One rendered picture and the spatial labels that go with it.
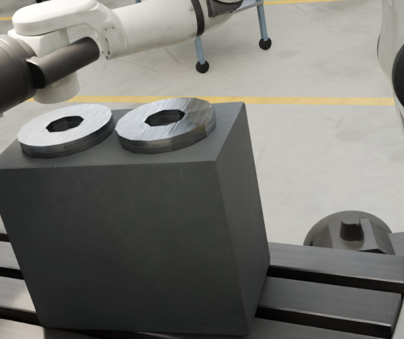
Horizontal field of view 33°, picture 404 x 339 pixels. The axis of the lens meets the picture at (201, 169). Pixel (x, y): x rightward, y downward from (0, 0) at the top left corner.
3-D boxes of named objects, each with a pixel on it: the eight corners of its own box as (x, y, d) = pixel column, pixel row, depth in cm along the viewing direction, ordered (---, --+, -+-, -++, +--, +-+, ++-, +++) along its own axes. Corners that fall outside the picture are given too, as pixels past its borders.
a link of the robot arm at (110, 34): (6, 9, 90) (103, -14, 94) (23, 72, 95) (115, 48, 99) (16, 22, 85) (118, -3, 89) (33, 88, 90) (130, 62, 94)
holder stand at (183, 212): (86, 258, 80) (37, 101, 71) (271, 259, 74) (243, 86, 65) (40, 329, 70) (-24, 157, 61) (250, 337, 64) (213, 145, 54)
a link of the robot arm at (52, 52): (-34, 36, 86) (35, 7, 94) (-10, 112, 92) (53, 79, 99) (24, 48, 80) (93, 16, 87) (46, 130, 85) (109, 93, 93)
